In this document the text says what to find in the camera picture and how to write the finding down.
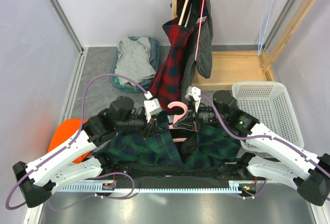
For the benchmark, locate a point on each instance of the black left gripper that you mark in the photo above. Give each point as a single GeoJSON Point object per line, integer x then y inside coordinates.
{"type": "Point", "coordinates": [153, 127]}

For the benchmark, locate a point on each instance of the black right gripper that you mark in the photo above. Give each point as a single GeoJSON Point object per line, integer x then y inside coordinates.
{"type": "Point", "coordinates": [192, 122]}

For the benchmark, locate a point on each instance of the thick pink plastic hanger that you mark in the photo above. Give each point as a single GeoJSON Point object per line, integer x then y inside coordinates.
{"type": "Point", "coordinates": [177, 118]}

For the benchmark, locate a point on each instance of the green plaid garment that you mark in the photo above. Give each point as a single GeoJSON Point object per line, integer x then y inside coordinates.
{"type": "Point", "coordinates": [209, 147]}

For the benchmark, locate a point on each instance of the black dotted garment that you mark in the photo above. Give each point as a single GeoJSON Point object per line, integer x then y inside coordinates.
{"type": "Point", "coordinates": [203, 64]}

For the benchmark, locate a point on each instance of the red navy plaid skirt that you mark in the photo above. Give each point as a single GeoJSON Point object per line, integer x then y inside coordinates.
{"type": "Point", "coordinates": [166, 85]}

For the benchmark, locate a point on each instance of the beige wooden hanger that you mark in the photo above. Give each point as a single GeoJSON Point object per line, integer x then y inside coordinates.
{"type": "Point", "coordinates": [185, 2]}

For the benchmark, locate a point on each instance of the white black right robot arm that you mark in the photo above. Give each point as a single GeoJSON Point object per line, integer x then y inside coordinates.
{"type": "Point", "coordinates": [304, 171]}

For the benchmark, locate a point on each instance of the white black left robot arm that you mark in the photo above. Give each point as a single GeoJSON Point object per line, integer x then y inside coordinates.
{"type": "Point", "coordinates": [39, 179]}

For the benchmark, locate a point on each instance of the green tie-dye garment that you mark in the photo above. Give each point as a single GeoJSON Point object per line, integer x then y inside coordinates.
{"type": "Point", "coordinates": [118, 81]}

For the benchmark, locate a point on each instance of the wooden clothes rack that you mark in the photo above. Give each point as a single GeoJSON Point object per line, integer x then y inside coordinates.
{"type": "Point", "coordinates": [230, 67]}

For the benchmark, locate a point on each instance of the grey t-shirt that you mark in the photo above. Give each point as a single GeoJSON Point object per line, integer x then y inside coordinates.
{"type": "Point", "coordinates": [134, 59]}

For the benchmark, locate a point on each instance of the teal plastic basin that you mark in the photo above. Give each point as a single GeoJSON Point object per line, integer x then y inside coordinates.
{"type": "Point", "coordinates": [126, 84]}

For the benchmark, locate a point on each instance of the white plastic laundry basket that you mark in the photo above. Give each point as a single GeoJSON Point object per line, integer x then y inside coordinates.
{"type": "Point", "coordinates": [270, 103]}

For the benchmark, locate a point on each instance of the orange garment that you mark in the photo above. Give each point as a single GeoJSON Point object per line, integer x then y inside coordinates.
{"type": "Point", "coordinates": [63, 132]}

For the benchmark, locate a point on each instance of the aluminium corner profile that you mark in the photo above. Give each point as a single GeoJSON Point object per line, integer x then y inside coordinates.
{"type": "Point", "coordinates": [67, 25]}

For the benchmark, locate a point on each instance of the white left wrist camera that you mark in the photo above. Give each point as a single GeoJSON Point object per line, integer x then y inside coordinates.
{"type": "Point", "coordinates": [152, 106]}

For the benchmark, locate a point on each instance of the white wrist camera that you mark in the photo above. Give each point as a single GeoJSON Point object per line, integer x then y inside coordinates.
{"type": "Point", "coordinates": [152, 106]}
{"type": "Point", "coordinates": [194, 92]}

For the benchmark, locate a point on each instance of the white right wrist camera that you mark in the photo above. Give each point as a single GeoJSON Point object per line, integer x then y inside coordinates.
{"type": "Point", "coordinates": [194, 92]}

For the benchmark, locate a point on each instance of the light blue cable duct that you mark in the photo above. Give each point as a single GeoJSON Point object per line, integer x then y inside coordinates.
{"type": "Point", "coordinates": [98, 187]}

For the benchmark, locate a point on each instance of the blue wire hanger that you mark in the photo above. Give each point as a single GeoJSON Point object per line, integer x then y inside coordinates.
{"type": "Point", "coordinates": [264, 21]}

